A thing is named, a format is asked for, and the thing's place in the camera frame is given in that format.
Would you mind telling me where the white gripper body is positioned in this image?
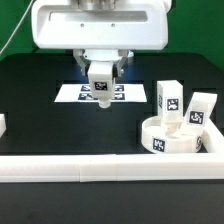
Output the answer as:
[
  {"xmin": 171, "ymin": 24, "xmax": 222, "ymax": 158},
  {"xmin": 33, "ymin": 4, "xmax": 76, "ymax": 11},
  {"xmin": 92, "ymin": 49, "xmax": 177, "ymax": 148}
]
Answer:
[{"xmin": 31, "ymin": 0, "xmax": 171, "ymax": 50}]

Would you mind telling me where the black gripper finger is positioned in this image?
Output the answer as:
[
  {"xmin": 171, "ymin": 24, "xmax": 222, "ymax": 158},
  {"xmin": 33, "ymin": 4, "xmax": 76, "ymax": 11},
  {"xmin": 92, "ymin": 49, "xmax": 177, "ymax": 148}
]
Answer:
[
  {"xmin": 113, "ymin": 50, "xmax": 129, "ymax": 76},
  {"xmin": 73, "ymin": 49, "xmax": 89, "ymax": 76}
]

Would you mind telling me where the white round stool seat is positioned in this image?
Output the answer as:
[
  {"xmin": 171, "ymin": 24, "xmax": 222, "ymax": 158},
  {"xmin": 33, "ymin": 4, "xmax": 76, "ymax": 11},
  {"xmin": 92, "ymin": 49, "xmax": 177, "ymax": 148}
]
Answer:
[{"xmin": 141, "ymin": 116, "xmax": 202, "ymax": 154}]

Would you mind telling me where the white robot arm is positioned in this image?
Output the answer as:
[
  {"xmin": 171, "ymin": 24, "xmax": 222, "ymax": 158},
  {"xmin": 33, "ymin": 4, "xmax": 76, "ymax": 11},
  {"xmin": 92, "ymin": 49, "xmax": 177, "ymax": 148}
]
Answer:
[{"xmin": 31, "ymin": 0, "xmax": 172, "ymax": 74}]

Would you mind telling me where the white marker sheet with tags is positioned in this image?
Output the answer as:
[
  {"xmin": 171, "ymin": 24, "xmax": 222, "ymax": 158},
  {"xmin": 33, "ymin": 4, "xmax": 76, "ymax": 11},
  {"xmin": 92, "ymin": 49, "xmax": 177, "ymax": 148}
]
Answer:
[{"xmin": 55, "ymin": 84, "xmax": 147, "ymax": 103}]

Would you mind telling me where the white cable on backdrop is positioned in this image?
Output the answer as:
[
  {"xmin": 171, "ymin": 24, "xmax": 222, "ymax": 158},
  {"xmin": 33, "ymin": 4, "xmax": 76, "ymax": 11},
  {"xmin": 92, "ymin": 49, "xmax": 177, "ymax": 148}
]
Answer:
[{"xmin": 0, "ymin": 0, "xmax": 35, "ymax": 56}]

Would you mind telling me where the white U-shaped fence wall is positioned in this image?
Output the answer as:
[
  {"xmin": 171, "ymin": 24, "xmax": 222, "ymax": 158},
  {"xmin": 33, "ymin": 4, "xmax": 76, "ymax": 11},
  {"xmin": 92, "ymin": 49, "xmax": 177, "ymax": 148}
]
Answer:
[{"xmin": 0, "ymin": 122, "xmax": 224, "ymax": 183}]

